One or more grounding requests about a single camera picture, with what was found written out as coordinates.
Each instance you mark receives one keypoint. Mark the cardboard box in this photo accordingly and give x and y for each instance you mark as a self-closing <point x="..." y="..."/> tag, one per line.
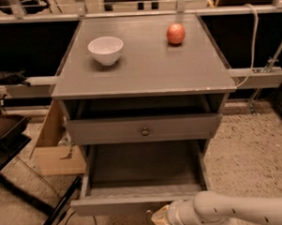
<point x="56" y="153"/>

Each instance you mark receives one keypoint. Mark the grey drawer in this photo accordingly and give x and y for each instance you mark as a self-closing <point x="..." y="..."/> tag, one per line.
<point x="144" y="129"/>
<point x="136" y="177"/>

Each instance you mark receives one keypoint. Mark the black object on rail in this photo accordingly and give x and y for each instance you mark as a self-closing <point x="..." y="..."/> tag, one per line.
<point x="13" y="78"/>

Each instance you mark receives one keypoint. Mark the white ceramic bowl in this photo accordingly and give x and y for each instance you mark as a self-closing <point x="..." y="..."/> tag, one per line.
<point x="106" y="50"/>

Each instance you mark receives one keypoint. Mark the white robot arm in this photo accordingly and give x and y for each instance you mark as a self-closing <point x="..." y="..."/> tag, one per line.
<point x="209" y="208"/>

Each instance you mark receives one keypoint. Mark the metal railing frame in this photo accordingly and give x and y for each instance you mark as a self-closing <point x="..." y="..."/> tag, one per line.
<point x="61" y="10"/>

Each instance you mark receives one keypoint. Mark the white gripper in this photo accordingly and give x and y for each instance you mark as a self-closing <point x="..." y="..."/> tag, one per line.
<point x="174" y="214"/>

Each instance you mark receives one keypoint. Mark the black stand frame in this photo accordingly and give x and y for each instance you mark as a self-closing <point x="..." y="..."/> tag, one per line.
<point x="21" y="172"/>

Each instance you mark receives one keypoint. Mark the red apple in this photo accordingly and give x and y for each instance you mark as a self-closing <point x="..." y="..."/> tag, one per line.
<point x="176" y="33"/>

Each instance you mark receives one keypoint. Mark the grey wooden drawer cabinet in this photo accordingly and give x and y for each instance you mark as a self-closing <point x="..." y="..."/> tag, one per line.
<point x="151" y="78"/>

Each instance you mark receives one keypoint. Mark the grey top drawer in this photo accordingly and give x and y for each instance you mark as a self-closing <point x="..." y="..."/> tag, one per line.
<point x="144" y="129"/>

